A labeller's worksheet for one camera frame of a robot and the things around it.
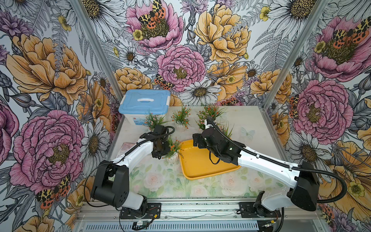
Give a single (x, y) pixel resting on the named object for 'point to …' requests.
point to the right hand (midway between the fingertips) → (200, 138)
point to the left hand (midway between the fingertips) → (165, 156)
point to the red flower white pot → (209, 113)
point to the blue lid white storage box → (135, 105)
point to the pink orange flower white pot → (224, 129)
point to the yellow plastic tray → (196, 164)
